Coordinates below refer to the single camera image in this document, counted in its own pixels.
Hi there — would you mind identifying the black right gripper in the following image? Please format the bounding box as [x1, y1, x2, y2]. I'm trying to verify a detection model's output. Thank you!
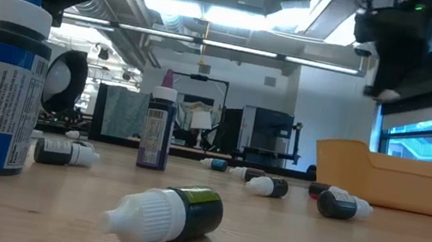
[342, 3, 432, 108]

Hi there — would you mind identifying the small red food coloring bottle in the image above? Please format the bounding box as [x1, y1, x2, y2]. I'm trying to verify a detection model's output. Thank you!
[307, 180, 339, 203]

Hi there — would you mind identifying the small dark teal coloring bottle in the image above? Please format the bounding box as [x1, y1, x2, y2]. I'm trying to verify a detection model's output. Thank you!
[314, 185, 377, 227]

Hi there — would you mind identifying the small dark red coloring bottle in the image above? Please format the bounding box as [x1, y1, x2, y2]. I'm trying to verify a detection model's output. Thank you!
[227, 164, 267, 185]

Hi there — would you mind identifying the red cap bottle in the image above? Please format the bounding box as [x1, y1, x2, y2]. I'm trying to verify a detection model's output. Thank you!
[135, 65, 185, 173]

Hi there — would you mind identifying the small blue food coloring bottle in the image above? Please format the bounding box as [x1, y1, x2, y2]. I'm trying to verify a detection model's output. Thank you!
[198, 155, 230, 174]

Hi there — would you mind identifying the small green-label food coloring bottle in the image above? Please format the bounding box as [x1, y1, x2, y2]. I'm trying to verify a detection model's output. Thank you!
[95, 170, 228, 242]

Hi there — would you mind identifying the black ceiling spotlight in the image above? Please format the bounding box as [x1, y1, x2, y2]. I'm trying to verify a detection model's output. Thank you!
[97, 45, 112, 63]

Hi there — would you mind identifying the black round lamp white globe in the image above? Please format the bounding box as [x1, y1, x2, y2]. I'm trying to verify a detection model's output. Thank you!
[38, 45, 93, 119]

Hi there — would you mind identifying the yellow plastic bin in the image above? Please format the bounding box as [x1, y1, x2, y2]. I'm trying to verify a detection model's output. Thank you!
[307, 133, 432, 219]

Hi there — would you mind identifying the grey-blue cabinet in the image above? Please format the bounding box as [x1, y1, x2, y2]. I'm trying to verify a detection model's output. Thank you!
[234, 104, 298, 169]

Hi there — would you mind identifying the grey-green panel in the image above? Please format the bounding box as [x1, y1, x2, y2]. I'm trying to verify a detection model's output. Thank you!
[88, 82, 153, 148]

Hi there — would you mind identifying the long ceiling light fixture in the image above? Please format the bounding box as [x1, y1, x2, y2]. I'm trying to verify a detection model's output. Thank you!
[0, 0, 370, 79]

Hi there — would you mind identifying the black monitor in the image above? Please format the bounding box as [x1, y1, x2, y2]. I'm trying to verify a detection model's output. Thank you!
[213, 105, 246, 155]

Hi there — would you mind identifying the white table lamp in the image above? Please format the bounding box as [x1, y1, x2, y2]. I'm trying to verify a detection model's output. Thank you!
[186, 110, 216, 151]

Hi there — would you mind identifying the black metal stand frame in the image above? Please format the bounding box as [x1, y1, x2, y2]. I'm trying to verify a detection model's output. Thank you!
[161, 69, 233, 153]

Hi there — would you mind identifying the black aluminium table frame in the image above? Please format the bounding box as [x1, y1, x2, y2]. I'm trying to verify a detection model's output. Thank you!
[33, 120, 319, 182]

